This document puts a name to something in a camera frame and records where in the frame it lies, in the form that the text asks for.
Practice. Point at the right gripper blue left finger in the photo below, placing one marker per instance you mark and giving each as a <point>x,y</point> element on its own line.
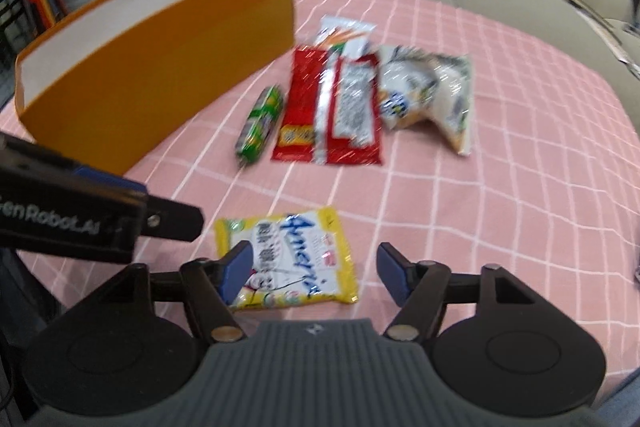
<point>233,270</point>

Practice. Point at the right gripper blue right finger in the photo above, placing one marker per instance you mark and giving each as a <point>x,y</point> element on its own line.
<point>397,273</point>

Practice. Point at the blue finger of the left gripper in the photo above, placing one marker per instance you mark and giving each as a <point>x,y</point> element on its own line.
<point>109,179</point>
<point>167,219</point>

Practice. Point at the yellow white Ameri candy bag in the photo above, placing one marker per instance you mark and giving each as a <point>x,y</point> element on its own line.
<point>298,259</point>

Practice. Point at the green candy roll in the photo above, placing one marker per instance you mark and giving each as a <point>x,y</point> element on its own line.
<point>259,124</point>

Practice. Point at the red snack bag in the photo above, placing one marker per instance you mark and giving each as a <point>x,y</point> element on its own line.
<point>331,113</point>

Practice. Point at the white beige snack bag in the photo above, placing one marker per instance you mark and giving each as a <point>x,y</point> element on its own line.
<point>416,86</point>

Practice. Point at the white breadstick snack packet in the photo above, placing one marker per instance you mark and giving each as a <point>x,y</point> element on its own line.
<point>348,38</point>

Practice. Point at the orange cardboard box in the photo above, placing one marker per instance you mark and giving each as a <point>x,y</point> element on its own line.
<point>115,78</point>

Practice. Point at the pink checkered tablecloth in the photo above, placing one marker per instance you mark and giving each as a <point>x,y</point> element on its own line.
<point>550,191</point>

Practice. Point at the colourful shelf items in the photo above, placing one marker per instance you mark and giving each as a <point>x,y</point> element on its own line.
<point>24,20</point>

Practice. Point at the magazines on sofa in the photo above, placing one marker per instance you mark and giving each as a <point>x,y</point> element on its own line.
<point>621,38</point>

